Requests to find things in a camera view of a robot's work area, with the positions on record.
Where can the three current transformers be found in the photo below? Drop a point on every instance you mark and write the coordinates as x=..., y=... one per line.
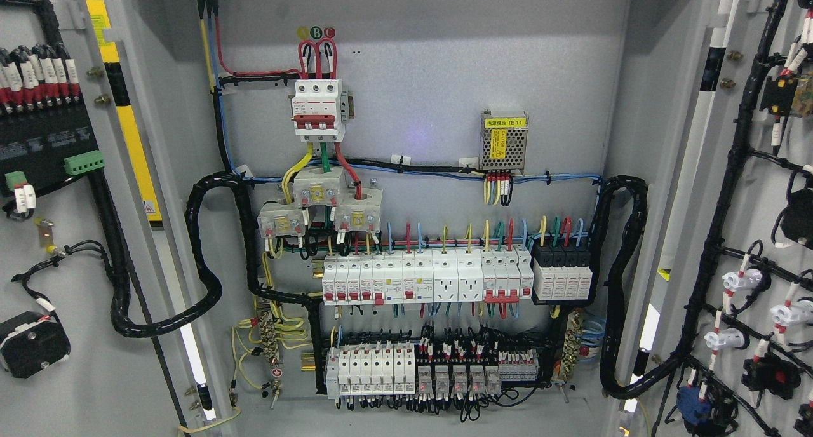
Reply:
x=322, y=197

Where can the red white main breaker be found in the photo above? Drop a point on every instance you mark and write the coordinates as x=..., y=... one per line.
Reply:
x=320, y=111

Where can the brass ground terminal bar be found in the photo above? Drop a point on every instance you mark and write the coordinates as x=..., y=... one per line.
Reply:
x=267, y=324

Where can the black surge protector block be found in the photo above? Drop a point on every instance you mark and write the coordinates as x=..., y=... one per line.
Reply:
x=562, y=275

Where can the metal mesh power supply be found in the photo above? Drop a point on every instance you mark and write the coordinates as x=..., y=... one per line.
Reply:
x=504, y=137

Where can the upper row circuit breakers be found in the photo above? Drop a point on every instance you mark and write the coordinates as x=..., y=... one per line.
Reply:
x=456, y=275

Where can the black meter rear housing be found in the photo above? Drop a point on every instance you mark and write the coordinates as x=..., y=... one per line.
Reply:
x=51, y=147

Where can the black selector switch rear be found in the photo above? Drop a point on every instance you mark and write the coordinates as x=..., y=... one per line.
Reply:
x=31, y=342

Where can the grey cabinet door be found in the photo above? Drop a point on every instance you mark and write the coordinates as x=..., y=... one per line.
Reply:
x=677, y=137
x=110, y=385

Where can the lower row relays and breakers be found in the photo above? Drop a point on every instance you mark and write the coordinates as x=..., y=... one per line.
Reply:
x=426, y=371

